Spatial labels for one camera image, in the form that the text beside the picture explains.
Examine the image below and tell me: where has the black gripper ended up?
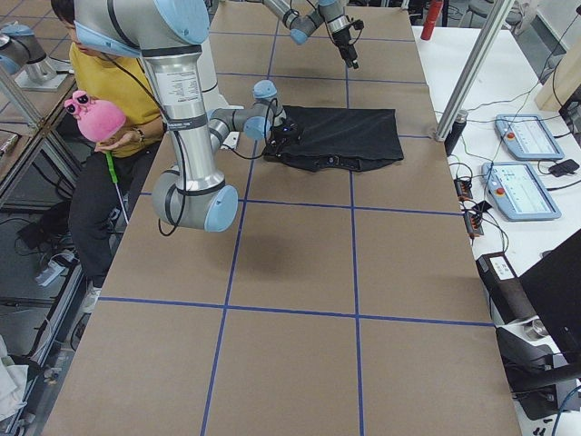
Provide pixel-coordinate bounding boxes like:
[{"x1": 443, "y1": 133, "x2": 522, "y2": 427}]
[
  {"x1": 331, "y1": 26, "x2": 359, "y2": 69},
  {"x1": 265, "y1": 118, "x2": 303, "y2": 157}
]

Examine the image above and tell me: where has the black graphic t-shirt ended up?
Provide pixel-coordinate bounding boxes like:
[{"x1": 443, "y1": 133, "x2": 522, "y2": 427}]
[{"x1": 262, "y1": 105, "x2": 404, "y2": 173}]

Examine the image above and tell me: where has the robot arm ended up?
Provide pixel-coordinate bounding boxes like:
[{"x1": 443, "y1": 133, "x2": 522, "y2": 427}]
[
  {"x1": 260, "y1": 0, "x2": 364, "y2": 69},
  {"x1": 74, "y1": 1, "x2": 288, "y2": 232}
]

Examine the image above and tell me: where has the red bottle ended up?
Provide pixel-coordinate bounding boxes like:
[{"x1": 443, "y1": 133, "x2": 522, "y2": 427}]
[{"x1": 420, "y1": 0, "x2": 444, "y2": 41}]

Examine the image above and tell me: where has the black bottle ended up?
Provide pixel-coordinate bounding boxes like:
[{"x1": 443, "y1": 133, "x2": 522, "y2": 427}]
[{"x1": 444, "y1": 109, "x2": 468, "y2": 157}]

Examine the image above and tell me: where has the person in yellow shirt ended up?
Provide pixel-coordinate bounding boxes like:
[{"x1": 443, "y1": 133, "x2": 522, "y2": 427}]
[{"x1": 51, "y1": 0, "x2": 164, "y2": 313}]

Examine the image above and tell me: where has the pink plush toy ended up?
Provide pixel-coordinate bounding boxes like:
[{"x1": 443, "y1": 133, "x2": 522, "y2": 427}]
[{"x1": 64, "y1": 90, "x2": 126, "y2": 143}]

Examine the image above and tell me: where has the upper teach pendant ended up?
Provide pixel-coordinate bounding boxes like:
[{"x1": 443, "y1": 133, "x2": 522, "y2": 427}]
[{"x1": 495, "y1": 114, "x2": 565, "y2": 161}]

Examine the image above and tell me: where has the teach pendant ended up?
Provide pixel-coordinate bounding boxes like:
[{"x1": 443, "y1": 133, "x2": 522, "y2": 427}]
[
  {"x1": 495, "y1": 114, "x2": 565, "y2": 161},
  {"x1": 481, "y1": 162, "x2": 561, "y2": 222}
]

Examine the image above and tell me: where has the lower teach pendant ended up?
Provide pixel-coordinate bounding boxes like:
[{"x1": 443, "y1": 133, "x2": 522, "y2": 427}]
[{"x1": 481, "y1": 162, "x2": 561, "y2": 222}]

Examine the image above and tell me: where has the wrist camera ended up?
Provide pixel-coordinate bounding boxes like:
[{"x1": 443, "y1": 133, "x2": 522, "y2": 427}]
[{"x1": 350, "y1": 19, "x2": 364, "y2": 31}]

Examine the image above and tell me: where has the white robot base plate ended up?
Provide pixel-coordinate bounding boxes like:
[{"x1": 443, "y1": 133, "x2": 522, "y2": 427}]
[{"x1": 221, "y1": 132, "x2": 240, "y2": 150}]

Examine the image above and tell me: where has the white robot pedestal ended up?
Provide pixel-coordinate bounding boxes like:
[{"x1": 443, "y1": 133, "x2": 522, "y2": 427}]
[{"x1": 197, "y1": 37, "x2": 221, "y2": 111}]

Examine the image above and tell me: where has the aluminium frame post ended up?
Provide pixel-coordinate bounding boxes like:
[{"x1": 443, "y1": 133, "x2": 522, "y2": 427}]
[{"x1": 434, "y1": 0, "x2": 514, "y2": 142}]

